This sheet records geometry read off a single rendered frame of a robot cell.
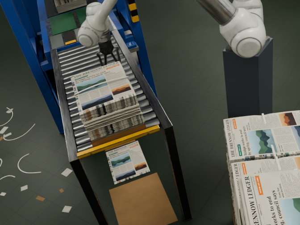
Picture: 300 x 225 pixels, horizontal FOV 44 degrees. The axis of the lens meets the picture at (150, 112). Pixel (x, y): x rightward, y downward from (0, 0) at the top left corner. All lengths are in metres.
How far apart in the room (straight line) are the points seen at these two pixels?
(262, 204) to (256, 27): 0.85
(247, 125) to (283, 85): 1.71
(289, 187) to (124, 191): 1.68
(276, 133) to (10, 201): 2.08
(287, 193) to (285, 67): 2.58
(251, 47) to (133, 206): 1.42
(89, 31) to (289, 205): 1.20
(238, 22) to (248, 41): 0.10
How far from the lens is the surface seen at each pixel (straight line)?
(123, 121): 1.83
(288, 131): 1.78
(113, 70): 2.00
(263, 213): 1.18
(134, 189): 2.73
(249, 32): 1.72
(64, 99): 2.35
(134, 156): 2.95
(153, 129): 1.87
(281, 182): 1.25
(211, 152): 2.86
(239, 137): 1.74
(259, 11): 1.92
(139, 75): 2.35
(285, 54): 3.92
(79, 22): 3.36
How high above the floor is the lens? 2.02
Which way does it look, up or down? 37 degrees down
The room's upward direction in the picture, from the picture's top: 14 degrees counter-clockwise
